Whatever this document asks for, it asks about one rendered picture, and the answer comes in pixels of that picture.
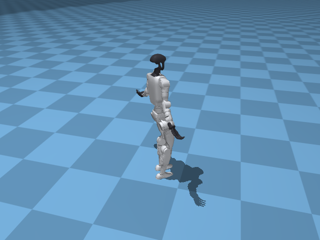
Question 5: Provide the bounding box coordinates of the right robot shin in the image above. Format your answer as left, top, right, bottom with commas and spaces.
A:
160, 148, 172, 175

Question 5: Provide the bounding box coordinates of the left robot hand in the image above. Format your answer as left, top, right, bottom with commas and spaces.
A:
136, 89, 144, 97

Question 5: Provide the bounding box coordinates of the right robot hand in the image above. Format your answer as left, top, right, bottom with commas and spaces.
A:
167, 122, 185, 140

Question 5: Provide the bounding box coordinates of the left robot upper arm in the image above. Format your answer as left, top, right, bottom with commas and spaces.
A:
146, 73, 150, 94

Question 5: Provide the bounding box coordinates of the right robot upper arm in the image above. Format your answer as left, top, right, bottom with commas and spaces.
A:
159, 78, 171, 109

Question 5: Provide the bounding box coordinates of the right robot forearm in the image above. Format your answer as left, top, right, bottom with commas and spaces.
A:
162, 102, 175, 126

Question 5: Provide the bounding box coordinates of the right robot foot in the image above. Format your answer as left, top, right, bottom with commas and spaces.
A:
155, 172, 173, 180

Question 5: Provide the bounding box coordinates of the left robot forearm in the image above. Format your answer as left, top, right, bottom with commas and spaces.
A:
141, 88, 149, 97

